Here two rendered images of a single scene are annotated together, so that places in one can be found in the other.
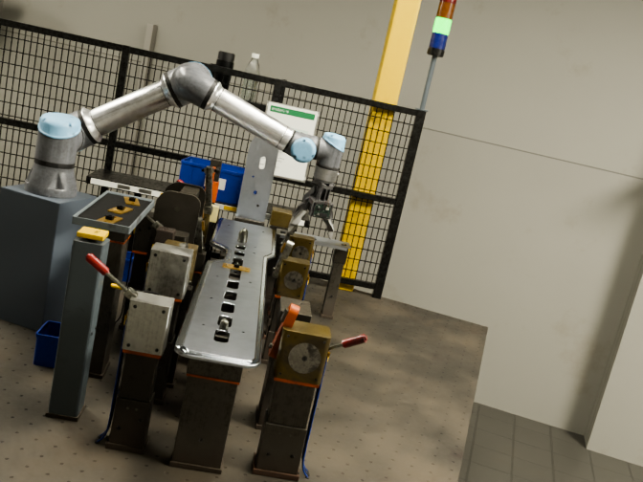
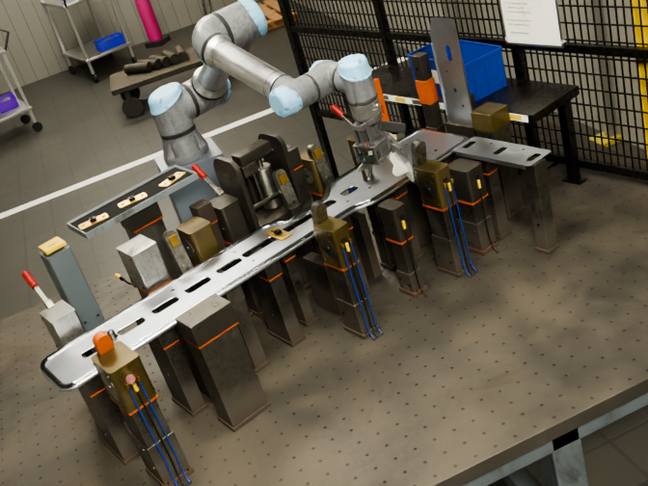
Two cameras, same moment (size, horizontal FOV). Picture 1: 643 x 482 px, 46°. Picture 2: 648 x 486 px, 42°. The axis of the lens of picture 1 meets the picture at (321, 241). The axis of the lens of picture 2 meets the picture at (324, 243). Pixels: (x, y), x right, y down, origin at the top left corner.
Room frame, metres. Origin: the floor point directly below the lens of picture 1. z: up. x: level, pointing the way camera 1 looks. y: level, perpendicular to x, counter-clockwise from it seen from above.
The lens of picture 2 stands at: (1.42, -1.73, 2.05)
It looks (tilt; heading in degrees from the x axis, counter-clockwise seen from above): 28 degrees down; 65
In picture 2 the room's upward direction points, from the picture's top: 17 degrees counter-clockwise
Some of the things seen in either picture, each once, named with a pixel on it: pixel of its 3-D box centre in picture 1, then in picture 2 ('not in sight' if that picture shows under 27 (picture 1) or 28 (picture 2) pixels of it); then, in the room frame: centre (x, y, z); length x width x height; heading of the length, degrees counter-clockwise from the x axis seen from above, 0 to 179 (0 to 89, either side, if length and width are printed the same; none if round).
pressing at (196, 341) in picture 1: (237, 272); (275, 239); (2.18, 0.22, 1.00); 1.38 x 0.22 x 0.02; 6
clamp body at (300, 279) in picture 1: (288, 313); (349, 280); (2.28, 0.05, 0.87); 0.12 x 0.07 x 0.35; 96
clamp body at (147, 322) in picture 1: (133, 372); (83, 364); (1.60, 0.35, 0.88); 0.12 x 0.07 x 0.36; 96
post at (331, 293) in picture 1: (334, 281); (540, 205); (2.86, -0.08, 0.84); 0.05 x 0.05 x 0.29; 6
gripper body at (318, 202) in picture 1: (321, 198); (372, 137); (2.45, 0.03, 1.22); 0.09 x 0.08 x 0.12; 17
